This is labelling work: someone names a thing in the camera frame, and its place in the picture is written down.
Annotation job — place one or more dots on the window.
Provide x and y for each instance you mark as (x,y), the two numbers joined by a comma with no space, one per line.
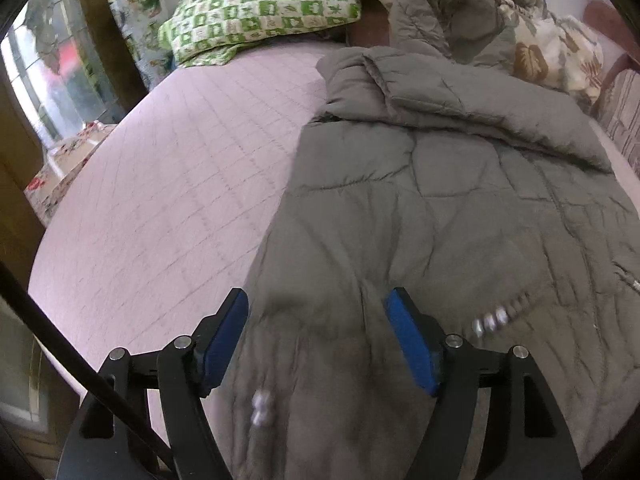
(55,70)

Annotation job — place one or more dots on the wooden post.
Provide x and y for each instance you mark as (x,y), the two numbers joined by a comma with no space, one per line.
(107,25)

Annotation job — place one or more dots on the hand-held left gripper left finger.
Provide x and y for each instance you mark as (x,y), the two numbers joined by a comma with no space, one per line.
(227,340)

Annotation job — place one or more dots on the floral cushion by window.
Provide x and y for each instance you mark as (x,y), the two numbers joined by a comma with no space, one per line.
(65,165)

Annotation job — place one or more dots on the striped floral cushion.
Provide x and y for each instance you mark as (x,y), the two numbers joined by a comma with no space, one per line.
(622,115)

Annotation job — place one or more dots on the leaf print blanket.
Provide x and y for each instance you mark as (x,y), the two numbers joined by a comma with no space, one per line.
(540,45)

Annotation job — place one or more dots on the green checked pillow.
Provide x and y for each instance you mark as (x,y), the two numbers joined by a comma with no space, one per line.
(260,5)

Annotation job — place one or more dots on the floral print cushion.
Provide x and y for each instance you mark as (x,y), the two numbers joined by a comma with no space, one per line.
(142,35)

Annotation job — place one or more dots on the pink padded headboard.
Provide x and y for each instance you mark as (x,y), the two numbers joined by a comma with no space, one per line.
(602,17)

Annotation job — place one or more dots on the grey padded jacket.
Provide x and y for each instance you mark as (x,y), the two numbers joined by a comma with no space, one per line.
(425,210)

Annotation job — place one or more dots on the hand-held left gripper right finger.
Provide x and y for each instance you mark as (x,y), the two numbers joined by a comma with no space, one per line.
(412,345)

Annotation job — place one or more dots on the pink quilted bed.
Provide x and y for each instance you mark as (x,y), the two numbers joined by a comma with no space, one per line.
(150,185)

